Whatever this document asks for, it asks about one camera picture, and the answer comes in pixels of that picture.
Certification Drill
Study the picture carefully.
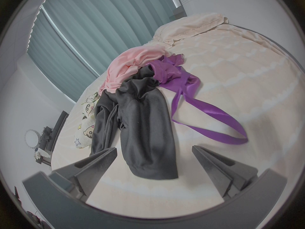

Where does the blue-green curtain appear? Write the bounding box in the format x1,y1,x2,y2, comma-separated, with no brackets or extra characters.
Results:
44,0,178,77
27,9,98,103

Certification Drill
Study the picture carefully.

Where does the white printed pyjama top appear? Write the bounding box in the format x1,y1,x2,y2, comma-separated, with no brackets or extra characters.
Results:
74,91,100,150

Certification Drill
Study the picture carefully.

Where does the dark grey cloth bundle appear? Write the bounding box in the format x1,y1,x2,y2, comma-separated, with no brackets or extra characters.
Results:
39,127,53,143

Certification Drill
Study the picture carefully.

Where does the round white mirror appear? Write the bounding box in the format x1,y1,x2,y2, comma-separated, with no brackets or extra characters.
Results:
25,129,40,150

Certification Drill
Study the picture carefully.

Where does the black T-shirt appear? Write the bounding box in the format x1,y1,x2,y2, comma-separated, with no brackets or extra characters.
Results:
90,66,179,180

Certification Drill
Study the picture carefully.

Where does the grey bedside table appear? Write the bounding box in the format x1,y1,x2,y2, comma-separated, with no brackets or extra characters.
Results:
170,7,187,21

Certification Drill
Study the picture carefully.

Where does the pink garment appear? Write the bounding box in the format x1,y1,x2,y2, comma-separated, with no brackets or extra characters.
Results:
99,44,167,96

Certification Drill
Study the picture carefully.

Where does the cream pillow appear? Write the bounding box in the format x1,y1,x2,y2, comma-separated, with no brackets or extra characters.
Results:
154,14,229,49

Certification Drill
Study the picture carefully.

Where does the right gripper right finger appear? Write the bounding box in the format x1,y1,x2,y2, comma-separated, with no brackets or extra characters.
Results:
192,145,259,198

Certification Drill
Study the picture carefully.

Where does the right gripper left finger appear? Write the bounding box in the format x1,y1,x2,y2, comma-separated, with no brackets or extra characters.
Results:
51,147,118,203

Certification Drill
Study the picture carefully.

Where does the bed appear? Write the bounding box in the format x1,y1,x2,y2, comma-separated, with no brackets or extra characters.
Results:
51,0,305,219

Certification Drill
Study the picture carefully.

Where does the purple garment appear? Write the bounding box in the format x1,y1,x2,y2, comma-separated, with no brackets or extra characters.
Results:
145,54,249,144

